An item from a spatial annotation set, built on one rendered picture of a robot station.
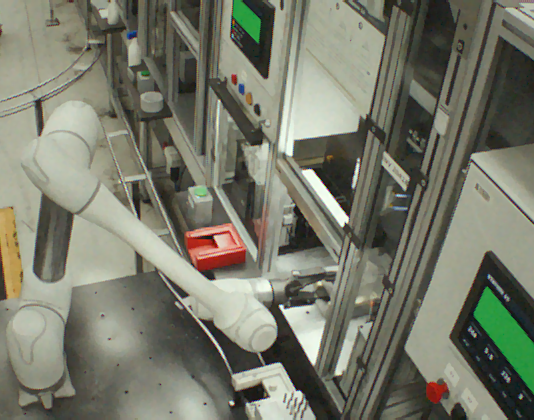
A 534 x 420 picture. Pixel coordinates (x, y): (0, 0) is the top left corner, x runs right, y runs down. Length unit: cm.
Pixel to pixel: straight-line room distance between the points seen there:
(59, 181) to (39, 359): 59
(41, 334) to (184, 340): 52
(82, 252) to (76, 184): 196
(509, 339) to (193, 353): 127
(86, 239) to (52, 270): 161
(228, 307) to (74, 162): 48
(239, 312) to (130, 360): 62
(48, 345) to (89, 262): 155
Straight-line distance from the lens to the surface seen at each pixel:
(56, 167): 142
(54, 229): 174
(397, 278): 127
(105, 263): 331
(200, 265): 195
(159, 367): 201
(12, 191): 386
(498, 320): 98
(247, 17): 169
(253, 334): 149
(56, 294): 190
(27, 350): 181
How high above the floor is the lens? 230
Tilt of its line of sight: 39 degrees down
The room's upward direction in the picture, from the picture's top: 7 degrees clockwise
